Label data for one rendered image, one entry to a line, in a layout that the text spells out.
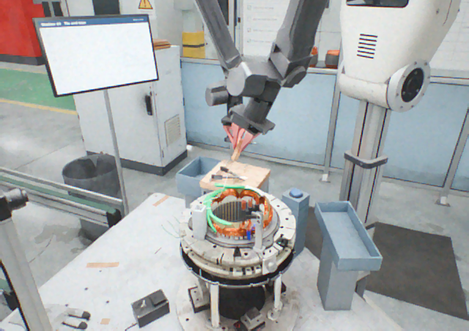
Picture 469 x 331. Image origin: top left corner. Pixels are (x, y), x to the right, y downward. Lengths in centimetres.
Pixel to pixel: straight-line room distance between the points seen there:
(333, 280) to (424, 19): 73
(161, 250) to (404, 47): 104
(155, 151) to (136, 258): 206
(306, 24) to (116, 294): 99
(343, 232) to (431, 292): 149
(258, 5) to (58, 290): 253
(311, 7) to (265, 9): 244
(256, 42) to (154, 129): 123
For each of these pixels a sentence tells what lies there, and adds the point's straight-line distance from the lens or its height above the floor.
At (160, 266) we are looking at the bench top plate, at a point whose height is 78.
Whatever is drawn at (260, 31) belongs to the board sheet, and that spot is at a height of 135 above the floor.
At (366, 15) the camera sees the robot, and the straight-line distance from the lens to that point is 103.
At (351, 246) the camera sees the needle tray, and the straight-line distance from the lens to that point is 101.
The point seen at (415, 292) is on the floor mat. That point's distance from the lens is 245.
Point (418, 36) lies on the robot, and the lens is 97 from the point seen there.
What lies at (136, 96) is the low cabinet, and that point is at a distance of 318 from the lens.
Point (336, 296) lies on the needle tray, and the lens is 112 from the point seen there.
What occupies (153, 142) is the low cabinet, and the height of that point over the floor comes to 37.
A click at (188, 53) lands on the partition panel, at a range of 346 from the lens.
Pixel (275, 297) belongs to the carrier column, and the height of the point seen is 87.
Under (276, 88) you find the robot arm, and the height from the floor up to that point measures 148.
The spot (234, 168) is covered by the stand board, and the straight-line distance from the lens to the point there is 125.
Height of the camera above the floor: 167
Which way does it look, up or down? 26 degrees down
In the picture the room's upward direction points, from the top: straight up
